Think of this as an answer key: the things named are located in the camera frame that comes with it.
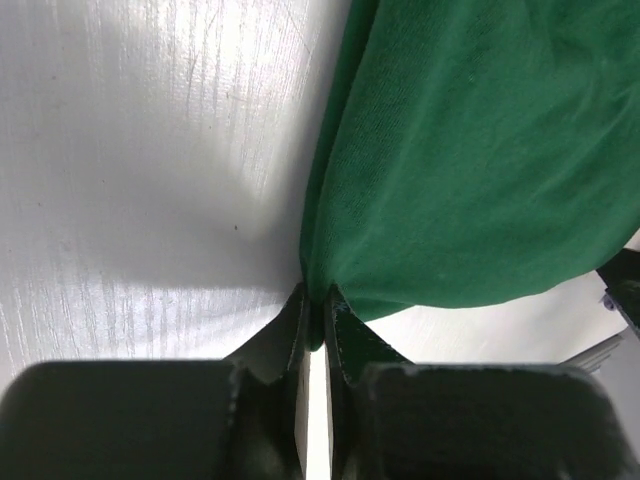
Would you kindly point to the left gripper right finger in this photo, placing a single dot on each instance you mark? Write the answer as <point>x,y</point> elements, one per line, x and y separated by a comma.
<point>394,419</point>

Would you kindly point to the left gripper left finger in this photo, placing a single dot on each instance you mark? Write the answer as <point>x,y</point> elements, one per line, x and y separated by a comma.
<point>240,417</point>

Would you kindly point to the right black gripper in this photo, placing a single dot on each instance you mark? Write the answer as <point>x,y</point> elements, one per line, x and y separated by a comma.
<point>621,276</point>

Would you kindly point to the green t shirt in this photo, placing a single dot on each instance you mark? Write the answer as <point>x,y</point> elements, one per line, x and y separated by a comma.
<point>473,152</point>

